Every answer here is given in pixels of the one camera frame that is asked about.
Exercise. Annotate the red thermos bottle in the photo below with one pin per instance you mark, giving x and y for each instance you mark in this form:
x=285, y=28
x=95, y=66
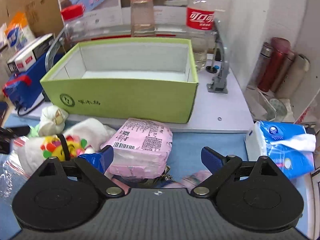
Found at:
x=281, y=47

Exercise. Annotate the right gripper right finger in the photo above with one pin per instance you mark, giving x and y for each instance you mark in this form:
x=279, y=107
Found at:
x=222, y=169

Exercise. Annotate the green cardboard box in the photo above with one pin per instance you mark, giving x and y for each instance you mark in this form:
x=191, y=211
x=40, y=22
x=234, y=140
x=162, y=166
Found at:
x=151, y=78

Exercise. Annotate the blue power supply box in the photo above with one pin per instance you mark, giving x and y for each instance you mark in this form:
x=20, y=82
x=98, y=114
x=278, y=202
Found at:
x=24, y=88

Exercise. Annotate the cola bottle red label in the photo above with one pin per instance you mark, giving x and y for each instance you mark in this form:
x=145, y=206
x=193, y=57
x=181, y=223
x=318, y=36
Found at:
x=199, y=22

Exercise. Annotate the blue tissue pack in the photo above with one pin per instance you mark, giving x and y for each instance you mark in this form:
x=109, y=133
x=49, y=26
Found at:
x=289, y=146

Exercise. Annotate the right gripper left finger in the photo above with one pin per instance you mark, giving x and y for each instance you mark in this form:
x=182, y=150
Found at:
x=94, y=165

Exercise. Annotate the beige thermos bottle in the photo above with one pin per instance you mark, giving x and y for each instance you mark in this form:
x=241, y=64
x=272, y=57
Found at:
x=293, y=78

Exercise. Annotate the clear zip bag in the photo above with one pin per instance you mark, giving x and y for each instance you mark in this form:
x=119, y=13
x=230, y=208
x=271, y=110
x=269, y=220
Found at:
x=13, y=176

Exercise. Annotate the blue table mat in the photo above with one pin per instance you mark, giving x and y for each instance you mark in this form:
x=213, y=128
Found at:
x=184, y=159

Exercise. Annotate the pink glass jar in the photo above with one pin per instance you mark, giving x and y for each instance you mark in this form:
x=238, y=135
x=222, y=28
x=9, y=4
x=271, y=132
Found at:
x=142, y=18

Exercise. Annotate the pink white socks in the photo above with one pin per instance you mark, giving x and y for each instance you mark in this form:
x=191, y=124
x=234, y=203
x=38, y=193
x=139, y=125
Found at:
x=189, y=182

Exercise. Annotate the red lid clear jar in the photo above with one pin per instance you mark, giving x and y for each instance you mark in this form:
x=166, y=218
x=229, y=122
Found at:
x=75, y=26

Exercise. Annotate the white red small carton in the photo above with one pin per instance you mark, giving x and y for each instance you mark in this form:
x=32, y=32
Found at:
x=26, y=57

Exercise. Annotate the cardboard backing panel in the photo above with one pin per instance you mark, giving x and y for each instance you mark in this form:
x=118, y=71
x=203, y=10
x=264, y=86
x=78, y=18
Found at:
x=43, y=15

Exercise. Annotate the pink wet wipes pack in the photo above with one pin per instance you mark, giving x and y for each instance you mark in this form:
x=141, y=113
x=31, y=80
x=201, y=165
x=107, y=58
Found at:
x=141, y=149

